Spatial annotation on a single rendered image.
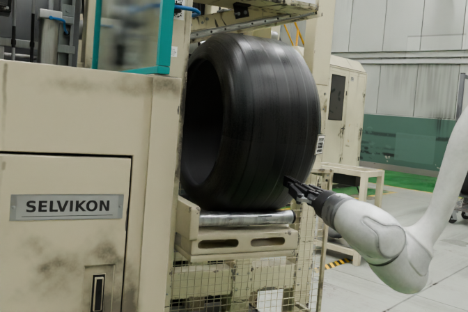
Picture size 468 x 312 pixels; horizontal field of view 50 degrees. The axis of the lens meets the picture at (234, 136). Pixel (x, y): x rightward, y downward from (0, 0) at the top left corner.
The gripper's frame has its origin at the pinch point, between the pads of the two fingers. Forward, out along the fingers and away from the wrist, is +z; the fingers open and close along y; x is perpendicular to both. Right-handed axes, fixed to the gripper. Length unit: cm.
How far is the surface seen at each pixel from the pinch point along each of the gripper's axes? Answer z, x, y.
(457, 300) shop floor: 110, 120, -229
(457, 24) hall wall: 777, -156, -911
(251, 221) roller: 11.4, 15.4, 4.7
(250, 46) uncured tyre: 17.9, -36.2, 10.1
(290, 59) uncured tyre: 14.3, -34.0, -1.8
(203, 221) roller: 11.4, 15.0, 20.3
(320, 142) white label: 3.8, -11.5, -9.9
